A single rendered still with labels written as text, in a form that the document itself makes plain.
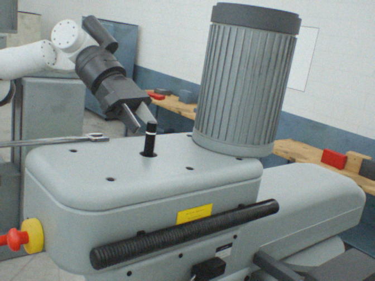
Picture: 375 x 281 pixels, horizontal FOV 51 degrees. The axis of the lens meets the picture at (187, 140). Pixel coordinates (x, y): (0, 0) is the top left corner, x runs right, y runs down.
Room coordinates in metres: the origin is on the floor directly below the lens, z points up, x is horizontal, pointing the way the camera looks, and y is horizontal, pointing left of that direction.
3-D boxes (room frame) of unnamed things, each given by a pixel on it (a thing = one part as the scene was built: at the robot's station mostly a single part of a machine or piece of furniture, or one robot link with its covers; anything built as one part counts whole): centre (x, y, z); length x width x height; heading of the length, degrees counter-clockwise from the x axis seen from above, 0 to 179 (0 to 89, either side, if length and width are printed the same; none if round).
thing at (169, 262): (0.78, 0.04, 1.68); 0.34 x 0.24 x 0.10; 133
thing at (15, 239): (0.58, 0.26, 1.76); 0.04 x 0.03 x 0.04; 43
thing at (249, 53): (0.92, -0.11, 2.05); 0.20 x 0.20 x 0.32
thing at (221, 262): (0.70, -0.07, 1.66); 0.12 x 0.04 x 0.04; 133
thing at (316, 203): (1.09, -0.29, 1.66); 0.80 x 0.23 x 0.20; 133
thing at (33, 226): (0.60, 0.24, 1.76); 0.06 x 0.02 x 0.06; 43
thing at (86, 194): (0.77, 0.06, 1.81); 0.47 x 0.26 x 0.16; 133
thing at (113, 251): (0.67, -0.05, 1.79); 0.45 x 0.04 x 0.04; 133
